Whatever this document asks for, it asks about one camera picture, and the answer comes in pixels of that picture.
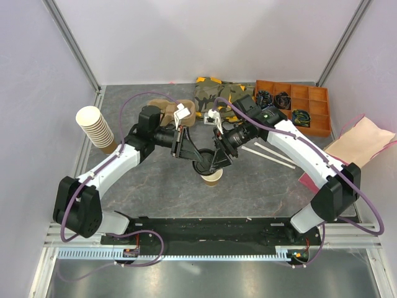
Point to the slotted grey cable duct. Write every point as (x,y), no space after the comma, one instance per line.
(120,254)

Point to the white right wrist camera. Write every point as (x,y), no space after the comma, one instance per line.
(213,117)

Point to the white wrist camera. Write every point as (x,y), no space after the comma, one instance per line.
(181,113)
(213,117)

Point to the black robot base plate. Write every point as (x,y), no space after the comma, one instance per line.
(229,236)

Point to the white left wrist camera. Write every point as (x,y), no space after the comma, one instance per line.
(181,113)

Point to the black plastic cup lid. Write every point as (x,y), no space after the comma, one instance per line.
(202,168)

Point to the brown paper coffee cup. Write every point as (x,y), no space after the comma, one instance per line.
(213,179)

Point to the stack of paper cups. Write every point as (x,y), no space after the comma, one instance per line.
(92,122)

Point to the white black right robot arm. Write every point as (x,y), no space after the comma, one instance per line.
(338,184)

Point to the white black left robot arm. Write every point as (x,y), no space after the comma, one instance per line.
(78,200)

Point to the beige pink paper bag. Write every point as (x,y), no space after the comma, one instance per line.
(360,141)

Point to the dark blue rolled tie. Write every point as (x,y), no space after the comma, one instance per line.
(264,99)

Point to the brown pulp cup carrier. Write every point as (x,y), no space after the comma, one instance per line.
(168,108)

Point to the orange wooden divided tray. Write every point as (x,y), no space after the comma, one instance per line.
(311,99)

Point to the yellow blue rolled tie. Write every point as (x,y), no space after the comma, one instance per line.
(301,118)

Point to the dark patterned rolled tie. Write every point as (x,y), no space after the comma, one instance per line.
(282,101)

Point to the white wrapped straw left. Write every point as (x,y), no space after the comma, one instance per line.
(283,161)

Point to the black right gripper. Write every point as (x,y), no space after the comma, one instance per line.
(221,158)

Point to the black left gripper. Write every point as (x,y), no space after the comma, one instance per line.
(183,146)

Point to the camouflage folded cloth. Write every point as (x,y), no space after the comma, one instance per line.
(207,89)

